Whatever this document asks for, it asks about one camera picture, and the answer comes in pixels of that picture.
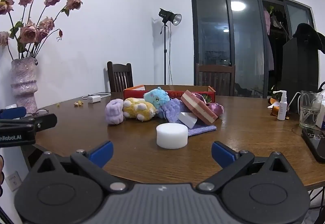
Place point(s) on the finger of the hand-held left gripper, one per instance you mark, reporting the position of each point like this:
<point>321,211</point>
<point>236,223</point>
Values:
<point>43,121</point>
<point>12,112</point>

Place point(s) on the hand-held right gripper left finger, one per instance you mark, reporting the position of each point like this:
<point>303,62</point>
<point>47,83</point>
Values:
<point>102,153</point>

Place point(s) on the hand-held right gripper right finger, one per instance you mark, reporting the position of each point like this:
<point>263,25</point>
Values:
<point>223,153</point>

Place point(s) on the purple fluffy headband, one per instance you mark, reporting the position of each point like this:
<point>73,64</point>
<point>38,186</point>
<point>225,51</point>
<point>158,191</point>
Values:
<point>114,112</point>

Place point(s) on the mauve satin bow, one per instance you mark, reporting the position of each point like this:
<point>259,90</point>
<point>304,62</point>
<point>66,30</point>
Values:
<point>215,108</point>

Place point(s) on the white wedge sponge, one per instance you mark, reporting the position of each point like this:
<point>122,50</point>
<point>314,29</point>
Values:
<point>186,119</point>

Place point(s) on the pink white striped sponge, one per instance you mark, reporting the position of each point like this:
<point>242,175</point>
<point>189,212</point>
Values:
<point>198,107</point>

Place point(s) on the white round sponge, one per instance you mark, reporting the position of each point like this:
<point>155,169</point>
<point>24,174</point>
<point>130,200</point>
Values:
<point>172,135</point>

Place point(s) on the yellow white plush toy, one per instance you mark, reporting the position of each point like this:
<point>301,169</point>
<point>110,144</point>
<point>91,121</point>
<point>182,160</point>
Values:
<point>138,109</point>

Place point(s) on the red orange cardboard box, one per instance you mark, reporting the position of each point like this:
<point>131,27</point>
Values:
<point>132,93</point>

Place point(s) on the purple knitted cloth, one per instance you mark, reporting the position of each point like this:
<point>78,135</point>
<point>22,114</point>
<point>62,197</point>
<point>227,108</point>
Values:
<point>172,109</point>

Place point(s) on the blue fluffy plush toy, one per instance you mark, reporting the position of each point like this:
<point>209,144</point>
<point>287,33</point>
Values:
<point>156,98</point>

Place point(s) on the person's left hand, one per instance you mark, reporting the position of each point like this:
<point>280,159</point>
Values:
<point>1,170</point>

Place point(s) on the small white box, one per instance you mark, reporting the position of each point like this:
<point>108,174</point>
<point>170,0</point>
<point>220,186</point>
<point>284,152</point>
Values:
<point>10,106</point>

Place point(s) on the eyeglasses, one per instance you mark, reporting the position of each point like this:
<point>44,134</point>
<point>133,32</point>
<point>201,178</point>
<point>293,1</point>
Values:
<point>42,111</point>

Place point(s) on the pink speckled ceramic vase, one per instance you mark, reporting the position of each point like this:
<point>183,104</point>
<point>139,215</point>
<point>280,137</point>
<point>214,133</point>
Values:
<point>24,81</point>

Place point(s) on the white charger block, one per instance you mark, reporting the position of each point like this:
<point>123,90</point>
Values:
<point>94,99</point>

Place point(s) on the orange white wrapper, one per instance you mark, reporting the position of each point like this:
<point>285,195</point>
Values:
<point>273,110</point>

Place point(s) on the white spray bottle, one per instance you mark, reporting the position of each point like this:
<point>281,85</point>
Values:
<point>282,109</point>

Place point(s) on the dark wooden chair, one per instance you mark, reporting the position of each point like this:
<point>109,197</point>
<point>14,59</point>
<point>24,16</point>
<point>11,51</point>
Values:
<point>215,78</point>
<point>119,76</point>

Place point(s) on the bunch of dried pink roses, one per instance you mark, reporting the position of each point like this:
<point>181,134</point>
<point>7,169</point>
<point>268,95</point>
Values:
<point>28,33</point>

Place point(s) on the black phone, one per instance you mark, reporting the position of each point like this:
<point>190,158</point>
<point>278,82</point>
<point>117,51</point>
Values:
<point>316,144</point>

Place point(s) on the clear drinking glass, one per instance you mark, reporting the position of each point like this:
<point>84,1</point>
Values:
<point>308,112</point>

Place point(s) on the hanging clothes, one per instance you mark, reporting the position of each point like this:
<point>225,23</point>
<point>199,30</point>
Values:
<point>268,43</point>

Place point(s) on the dark framed sliding glass door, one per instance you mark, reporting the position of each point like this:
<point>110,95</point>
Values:
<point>213,23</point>

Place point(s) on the black tripod stand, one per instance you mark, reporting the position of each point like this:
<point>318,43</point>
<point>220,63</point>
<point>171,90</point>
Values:
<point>175,19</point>

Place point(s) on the black fluffy cloth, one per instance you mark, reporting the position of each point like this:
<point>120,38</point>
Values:
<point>308,32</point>

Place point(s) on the white wall socket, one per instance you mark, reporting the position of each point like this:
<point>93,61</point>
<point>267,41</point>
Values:
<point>12,180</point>

